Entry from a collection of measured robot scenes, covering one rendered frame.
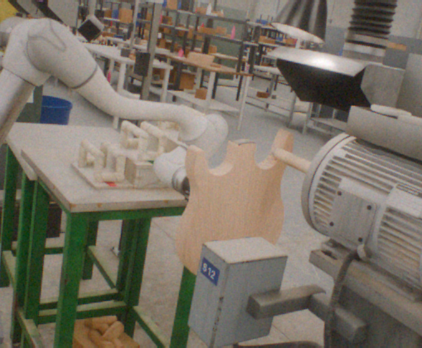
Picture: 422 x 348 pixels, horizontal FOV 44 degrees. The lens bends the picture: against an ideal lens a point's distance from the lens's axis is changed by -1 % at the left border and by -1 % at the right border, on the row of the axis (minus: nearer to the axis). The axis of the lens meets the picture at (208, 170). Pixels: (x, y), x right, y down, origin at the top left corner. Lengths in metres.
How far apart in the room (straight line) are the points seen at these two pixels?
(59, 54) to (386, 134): 0.83
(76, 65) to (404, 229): 0.90
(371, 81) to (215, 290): 0.58
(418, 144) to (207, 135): 0.83
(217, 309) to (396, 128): 0.50
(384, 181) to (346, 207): 0.09
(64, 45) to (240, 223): 0.67
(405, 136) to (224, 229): 0.60
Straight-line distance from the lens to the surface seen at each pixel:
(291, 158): 1.37
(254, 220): 1.52
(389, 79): 1.30
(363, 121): 1.14
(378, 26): 1.32
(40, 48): 1.44
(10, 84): 1.58
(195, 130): 1.70
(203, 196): 1.38
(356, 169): 1.11
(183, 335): 2.25
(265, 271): 1.11
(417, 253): 1.02
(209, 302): 1.11
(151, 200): 1.86
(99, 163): 1.90
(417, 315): 1.05
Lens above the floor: 1.55
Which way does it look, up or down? 16 degrees down
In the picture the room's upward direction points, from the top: 10 degrees clockwise
